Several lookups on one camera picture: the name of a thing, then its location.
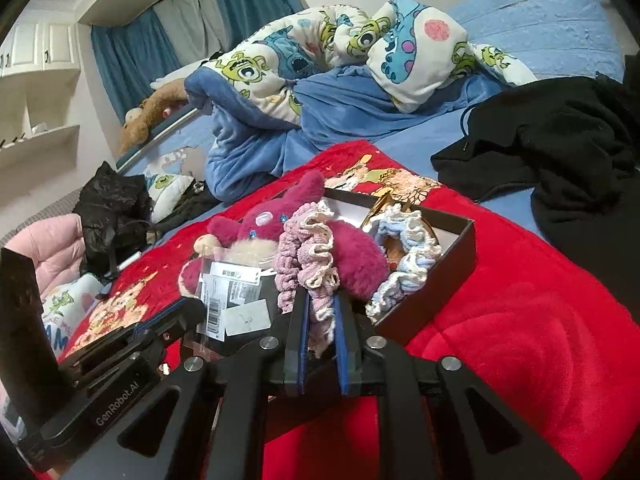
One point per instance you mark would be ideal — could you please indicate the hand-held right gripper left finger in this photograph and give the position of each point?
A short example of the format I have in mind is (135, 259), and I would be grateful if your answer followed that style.
(301, 332)

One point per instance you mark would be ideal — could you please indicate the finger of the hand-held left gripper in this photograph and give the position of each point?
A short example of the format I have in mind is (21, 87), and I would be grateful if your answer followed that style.
(150, 327)

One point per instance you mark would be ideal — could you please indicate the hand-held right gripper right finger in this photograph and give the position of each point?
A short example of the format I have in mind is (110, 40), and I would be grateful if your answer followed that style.
(345, 342)

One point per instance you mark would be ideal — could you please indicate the pink crochet scrunchie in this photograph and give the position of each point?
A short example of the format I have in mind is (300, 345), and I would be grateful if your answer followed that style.
(300, 255)

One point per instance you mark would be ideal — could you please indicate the magenta plush toy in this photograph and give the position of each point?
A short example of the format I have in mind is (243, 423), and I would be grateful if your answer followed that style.
(357, 255)

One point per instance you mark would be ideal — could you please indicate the cream plush toy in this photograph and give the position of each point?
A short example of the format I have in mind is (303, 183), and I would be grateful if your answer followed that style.
(250, 251)

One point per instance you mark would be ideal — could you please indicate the black cardboard box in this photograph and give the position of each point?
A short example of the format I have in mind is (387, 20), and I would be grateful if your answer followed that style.
(440, 280)

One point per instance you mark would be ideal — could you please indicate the white cartoon print cloth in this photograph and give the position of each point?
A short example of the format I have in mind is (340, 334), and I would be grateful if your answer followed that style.
(65, 305)

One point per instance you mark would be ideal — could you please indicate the white marker pen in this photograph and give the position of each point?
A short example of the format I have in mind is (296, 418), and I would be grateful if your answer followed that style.
(130, 261)

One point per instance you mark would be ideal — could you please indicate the clear bag with labels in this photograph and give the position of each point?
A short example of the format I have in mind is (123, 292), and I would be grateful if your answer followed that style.
(235, 295)

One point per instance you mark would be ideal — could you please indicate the blue white crochet scrunchie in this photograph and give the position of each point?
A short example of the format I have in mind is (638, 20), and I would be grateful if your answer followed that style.
(400, 285)
(410, 230)

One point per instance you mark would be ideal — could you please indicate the pink padded jacket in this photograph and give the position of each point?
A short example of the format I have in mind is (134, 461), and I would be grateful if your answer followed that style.
(50, 250)

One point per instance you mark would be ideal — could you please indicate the black plastic bag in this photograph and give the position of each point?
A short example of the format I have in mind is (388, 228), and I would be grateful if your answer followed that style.
(110, 210)

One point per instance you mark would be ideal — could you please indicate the dark garment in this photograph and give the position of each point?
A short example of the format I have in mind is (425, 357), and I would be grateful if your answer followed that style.
(190, 210)

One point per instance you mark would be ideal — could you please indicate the gold hair clip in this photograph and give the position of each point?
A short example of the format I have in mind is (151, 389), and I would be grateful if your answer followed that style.
(380, 210)

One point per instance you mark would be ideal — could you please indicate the cartoon print pillow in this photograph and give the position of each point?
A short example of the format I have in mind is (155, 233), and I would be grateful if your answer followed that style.
(165, 190)

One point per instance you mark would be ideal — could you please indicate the red printed blanket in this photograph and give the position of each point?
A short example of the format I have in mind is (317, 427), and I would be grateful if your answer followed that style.
(500, 310)

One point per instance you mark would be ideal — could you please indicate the curved bed headboard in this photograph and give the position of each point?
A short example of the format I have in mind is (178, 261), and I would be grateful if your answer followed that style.
(160, 132)

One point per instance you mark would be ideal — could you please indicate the brown teddy bear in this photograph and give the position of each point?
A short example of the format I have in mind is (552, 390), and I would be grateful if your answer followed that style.
(150, 110)

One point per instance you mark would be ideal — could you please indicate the cartoon print blue duvet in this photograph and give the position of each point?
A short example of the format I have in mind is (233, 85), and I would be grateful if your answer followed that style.
(260, 75)

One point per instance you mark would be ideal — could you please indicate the black hoodie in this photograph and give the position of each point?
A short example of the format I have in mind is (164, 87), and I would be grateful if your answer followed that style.
(575, 160)

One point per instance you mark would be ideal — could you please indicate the grey curtain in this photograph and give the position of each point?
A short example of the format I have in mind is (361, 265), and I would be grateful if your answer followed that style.
(190, 10)

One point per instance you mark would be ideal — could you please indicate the blue bed sheet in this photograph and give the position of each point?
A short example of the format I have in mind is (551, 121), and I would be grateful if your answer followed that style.
(525, 20)

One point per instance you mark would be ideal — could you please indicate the white wall shelf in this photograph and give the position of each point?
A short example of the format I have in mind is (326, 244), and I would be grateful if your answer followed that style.
(40, 145)

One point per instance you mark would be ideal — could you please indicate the white wall cabinet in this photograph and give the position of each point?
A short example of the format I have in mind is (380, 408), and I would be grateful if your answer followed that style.
(45, 45)

